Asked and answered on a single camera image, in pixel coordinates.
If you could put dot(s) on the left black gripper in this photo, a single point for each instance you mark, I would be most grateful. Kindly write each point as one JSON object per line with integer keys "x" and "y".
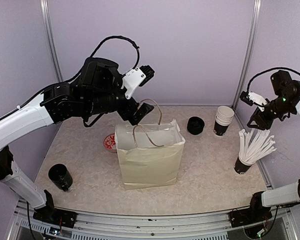
{"x": 127, "y": 113}

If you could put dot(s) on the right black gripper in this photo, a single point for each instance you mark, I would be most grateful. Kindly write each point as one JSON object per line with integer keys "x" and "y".
{"x": 265, "y": 123}

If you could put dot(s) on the stack of paper cups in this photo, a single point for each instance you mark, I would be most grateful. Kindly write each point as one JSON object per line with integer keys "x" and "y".
{"x": 223, "y": 118}

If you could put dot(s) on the beige paper bag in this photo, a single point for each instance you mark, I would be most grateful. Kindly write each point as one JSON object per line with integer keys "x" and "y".
{"x": 149, "y": 155}

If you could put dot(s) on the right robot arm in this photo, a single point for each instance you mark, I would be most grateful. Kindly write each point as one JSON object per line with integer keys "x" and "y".
{"x": 281, "y": 116}

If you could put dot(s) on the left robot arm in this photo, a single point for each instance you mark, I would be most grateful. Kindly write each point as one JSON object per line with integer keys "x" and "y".
{"x": 97, "y": 89}

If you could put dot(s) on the bundle of white straws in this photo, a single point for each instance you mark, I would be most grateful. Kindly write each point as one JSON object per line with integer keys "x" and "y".
{"x": 255, "y": 146}

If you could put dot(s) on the red white patterned bowl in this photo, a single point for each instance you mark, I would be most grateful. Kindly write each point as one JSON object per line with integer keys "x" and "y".
{"x": 109, "y": 143}

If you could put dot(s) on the cup holding straws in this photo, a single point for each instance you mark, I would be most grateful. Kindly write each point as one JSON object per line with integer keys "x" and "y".
{"x": 241, "y": 167}

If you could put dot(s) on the stack of black lids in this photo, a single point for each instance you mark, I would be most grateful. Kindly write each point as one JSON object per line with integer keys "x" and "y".
{"x": 195, "y": 125}

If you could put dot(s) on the dark green black can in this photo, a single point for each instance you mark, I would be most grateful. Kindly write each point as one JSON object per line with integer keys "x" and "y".
{"x": 60, "y": 176}

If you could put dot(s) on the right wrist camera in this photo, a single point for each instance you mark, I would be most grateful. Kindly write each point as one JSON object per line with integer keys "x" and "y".
{"x": 252, "y": 98}

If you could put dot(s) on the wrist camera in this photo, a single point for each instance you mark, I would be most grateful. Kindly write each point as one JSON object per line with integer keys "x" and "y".
{"x": 252, "y": 98}
{"x": 136, "y": 77}

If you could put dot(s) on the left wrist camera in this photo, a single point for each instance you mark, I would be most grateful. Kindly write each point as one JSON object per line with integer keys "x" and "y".
{"x": 136, "y": 77}

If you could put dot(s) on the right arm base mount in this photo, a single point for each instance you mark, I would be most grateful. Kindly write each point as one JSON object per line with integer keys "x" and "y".
{"x": 255, "y": 213}

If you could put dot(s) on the right corner metal post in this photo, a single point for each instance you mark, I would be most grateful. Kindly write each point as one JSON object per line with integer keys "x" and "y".
{"x": 248, "y": 51}

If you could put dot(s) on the corner metal post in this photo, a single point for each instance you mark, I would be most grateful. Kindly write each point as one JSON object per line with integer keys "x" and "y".
{"x": 248, "y": 51}
{"x": 50, "y": 39}

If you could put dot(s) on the aluminium front rail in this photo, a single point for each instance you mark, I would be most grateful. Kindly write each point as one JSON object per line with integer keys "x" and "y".
{"x": 101, "y": 226}

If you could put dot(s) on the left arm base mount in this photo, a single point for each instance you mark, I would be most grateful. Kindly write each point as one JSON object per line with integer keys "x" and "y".
{"x": 49, "y": 214}

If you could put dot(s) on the left corner metal post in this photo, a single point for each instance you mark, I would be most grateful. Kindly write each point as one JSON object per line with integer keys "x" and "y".
{"x": 50, "y": 39}

